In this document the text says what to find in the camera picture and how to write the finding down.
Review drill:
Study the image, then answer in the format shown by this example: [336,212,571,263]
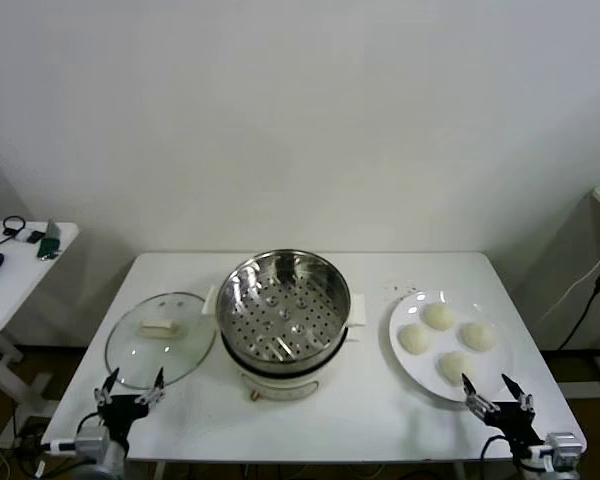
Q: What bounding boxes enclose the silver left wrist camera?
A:
[73,432,107,455]

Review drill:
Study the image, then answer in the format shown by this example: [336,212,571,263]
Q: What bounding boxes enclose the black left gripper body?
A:
[97,393,151,442]

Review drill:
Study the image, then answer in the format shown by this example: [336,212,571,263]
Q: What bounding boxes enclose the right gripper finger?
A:
[501,372,535,414]
[460,372,501,416]

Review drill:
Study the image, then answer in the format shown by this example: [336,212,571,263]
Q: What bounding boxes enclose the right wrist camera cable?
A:
[481,433,549,480]

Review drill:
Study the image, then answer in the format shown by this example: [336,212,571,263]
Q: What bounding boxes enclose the white steamed baozi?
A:
[397,323,434,357]
[459,321,498,352]
[438,350,478,387]
[423,303,457,332]

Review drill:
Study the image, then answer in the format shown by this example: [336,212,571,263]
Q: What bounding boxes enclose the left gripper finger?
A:
[93,368,120,405]
[134,367,166,405]

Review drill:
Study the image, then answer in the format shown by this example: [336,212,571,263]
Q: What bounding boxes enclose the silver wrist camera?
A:
[544,432,581,459]
[73,432,107,455]

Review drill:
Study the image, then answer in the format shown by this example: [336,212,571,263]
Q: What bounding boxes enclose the large white plate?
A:
[388,290,515,404]

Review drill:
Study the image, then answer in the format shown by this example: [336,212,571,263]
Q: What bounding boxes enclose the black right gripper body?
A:
[482,401,544,452]

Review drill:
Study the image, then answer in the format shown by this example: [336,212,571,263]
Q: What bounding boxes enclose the round glass lid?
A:
[103,291,217,390]

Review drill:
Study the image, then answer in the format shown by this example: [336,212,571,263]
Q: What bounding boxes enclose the stainless steel steamer basket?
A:
[201,248,368,375]

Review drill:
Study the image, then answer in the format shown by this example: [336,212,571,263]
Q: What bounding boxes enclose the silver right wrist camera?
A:
[544,432,581,459]

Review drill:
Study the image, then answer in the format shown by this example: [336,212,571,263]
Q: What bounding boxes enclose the dark floor power strip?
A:
[12,418,49,451]

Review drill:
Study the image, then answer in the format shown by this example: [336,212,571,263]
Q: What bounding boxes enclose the white side table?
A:
[0,221,80,419]

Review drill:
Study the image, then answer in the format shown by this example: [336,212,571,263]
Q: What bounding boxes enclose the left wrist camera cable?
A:
[39,410,106,454]

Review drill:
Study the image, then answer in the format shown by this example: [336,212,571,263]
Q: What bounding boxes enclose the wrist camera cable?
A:
[481,433,549,480]
[39,410,106,454]

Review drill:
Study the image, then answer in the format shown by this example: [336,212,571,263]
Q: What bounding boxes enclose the white hanging cable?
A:
[539,249,600,321]

